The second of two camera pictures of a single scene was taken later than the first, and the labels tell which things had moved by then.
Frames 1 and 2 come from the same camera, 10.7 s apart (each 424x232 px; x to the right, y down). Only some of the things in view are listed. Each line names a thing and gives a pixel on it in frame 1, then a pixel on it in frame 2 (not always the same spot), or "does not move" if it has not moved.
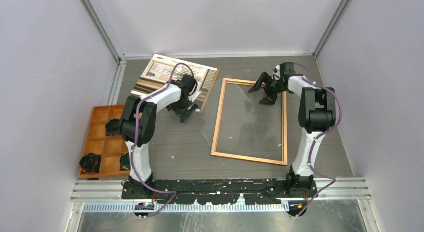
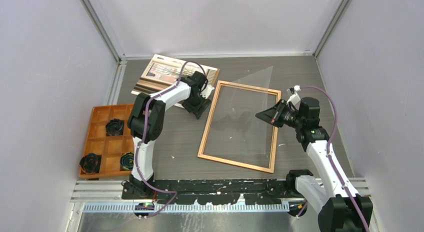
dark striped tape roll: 125,161 does not move
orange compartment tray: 110,148 does not move
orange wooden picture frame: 285,130 to 277,93
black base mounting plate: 215,192 does not move
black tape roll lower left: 90,163 does not move
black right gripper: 271,98 to 273,115
